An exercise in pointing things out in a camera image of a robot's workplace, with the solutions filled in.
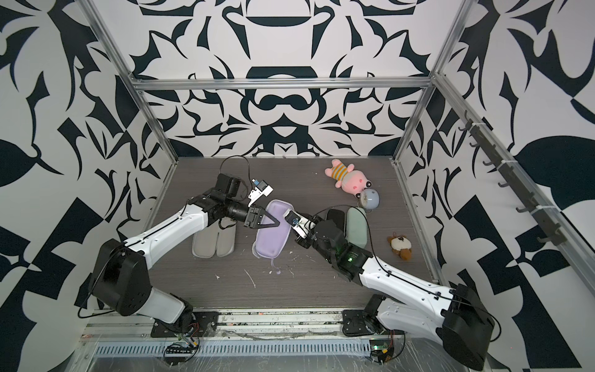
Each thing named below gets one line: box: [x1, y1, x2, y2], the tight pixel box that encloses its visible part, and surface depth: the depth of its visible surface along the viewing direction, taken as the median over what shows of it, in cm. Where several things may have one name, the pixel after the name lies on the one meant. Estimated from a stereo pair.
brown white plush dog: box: [387, 230, 413, 261], surface depth 91 cm
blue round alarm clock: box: [361, 188, 380, 211], surface depth 98 cm
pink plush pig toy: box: [324, 158, 373, 198], surface depth 107 cm
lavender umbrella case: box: [251, 199, 295, 259], surface depth 73 cm
